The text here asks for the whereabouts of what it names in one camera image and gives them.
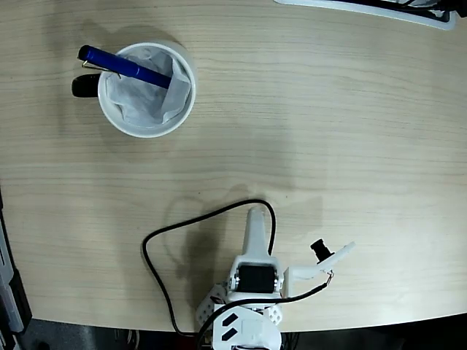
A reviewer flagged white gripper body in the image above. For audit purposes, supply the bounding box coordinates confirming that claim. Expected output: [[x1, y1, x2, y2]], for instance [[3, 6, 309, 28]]
[[225, 265, 286, 304]]

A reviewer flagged blue metal pen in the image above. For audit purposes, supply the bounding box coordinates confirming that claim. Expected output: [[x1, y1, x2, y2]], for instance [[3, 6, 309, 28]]
[[77, 44, 174, 90]]

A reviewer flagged white tissue paper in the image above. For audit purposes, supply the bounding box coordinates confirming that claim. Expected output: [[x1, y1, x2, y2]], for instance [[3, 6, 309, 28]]
[[105, 47, 193, 129]]

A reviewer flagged white framed keyboard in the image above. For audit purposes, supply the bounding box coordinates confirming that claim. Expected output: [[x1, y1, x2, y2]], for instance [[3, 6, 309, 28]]
[[273, 0, 459, 32]]

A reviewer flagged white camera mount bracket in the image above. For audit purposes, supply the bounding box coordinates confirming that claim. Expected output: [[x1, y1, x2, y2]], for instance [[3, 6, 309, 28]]
[[282, 240, 357, 298]]

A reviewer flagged black camera cable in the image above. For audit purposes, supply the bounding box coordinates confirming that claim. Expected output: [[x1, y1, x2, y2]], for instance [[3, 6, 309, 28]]
[[141, 198, 335, 350]]

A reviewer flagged white mug with black handle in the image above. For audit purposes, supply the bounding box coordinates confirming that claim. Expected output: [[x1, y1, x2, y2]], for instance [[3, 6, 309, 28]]
[[72, 39, 198, 139]]

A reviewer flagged grey black equipment frame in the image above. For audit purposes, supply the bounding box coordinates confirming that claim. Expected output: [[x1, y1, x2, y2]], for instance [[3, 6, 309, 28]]
[[0, 185, 34, 350]]

